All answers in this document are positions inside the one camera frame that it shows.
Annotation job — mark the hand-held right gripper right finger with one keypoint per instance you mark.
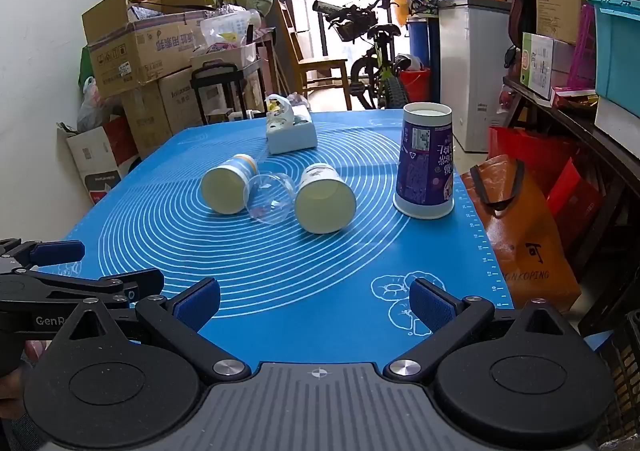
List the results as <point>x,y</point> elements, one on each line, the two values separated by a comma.
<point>432,305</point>

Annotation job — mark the white and red carton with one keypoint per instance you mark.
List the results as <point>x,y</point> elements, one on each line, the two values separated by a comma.
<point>100,156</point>

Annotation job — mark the blue silicone mat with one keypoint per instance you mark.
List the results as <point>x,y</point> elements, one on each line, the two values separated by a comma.
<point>300,271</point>

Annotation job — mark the cream paper cup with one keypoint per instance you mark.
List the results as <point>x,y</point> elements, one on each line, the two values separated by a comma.
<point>325,203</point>
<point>225,187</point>

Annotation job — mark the black trolley cart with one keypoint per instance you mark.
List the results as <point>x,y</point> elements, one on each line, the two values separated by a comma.
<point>220,71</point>

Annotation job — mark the dark wooden side table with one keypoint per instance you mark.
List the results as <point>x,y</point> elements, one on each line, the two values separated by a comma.
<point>600,141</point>

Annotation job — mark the person's left hand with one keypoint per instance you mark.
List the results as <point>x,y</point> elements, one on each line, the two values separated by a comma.
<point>31,350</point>

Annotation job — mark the red shopping bag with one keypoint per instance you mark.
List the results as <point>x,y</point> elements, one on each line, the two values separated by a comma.
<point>560,166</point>

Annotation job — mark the pink plastic basket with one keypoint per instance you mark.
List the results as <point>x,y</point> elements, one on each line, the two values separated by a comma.
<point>582,51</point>

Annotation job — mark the black bicycle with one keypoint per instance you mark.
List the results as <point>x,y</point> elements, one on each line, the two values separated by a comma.
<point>380,56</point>

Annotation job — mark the wooden chair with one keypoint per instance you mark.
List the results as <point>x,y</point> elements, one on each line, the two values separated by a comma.
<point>322,65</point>

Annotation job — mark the black plastic crate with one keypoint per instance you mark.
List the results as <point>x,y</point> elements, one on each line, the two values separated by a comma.
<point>622,366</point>

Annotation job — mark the white chest freezer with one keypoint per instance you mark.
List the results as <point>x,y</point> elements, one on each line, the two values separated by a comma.
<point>475,81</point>

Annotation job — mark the teal storage bin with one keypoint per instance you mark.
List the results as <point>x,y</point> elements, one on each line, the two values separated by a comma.
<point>617,51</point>

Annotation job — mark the white plastic bag yellow print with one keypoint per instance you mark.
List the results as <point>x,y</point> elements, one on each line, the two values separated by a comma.
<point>279,112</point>

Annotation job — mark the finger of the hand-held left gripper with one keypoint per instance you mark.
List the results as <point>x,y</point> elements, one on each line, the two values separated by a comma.
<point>57,251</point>
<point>130,283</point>

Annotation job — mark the large open cardboard box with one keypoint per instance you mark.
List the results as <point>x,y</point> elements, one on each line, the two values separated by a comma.
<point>135,56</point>

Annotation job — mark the tall purple paper cup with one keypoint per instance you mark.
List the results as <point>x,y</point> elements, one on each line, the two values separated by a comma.
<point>425,166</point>

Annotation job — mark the clear plastic cup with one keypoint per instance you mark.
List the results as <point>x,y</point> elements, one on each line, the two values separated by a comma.
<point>270,197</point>

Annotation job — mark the blue barrel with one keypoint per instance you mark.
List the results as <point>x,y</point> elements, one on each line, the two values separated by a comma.
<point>420,41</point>

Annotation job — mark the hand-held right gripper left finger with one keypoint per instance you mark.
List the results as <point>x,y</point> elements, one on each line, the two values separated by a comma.
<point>197,305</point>

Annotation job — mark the brown cardboard box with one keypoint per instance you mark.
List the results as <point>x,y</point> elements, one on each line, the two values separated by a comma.
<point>160,116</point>

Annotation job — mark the white open box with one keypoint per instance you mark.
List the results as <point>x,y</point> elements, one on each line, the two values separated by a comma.
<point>292,141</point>

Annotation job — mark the white and green carton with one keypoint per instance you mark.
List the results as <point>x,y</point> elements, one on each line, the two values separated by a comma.
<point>540,63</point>

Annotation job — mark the orange shopping bag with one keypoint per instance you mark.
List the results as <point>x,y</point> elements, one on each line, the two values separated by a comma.
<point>520,241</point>

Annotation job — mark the red bucket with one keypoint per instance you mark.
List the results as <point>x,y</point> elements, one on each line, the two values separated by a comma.
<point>415,86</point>

